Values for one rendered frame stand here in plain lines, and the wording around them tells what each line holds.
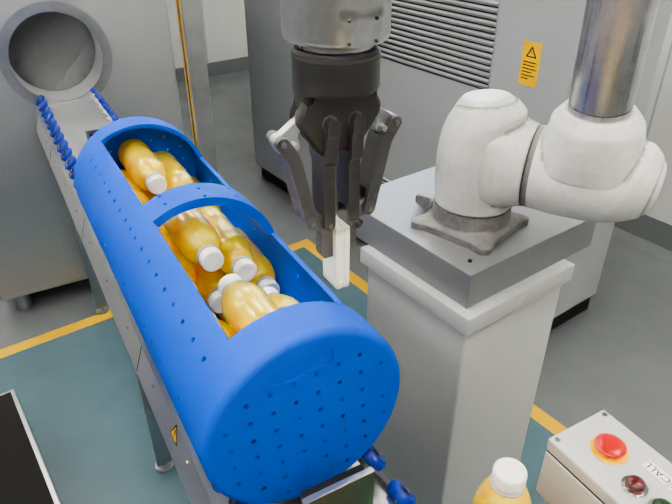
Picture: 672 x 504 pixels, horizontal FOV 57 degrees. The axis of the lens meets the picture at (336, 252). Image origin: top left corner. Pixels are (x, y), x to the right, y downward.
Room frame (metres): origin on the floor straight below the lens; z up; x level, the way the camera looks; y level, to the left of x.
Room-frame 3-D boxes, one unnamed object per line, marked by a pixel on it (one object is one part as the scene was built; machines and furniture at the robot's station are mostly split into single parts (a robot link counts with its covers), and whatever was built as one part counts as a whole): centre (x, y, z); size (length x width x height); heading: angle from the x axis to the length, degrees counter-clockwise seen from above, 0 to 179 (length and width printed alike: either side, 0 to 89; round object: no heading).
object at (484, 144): (1.11, -0.29, 1.24); 0.18 x 0.16 x 0.22; 62
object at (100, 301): (2.24, 1.06, 0.31); 0.06 x 0.06 x 0.63; 29
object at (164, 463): (1.38, 0.58, 0.31); 0.06 x 0.06 x 0.63; 29
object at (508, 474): (0.48, -0.20, 1.09); 0.04 x 0.04 x 0.02
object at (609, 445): (0.51, -0.33, 1.11); 0.04 x 0.04 x 0.01
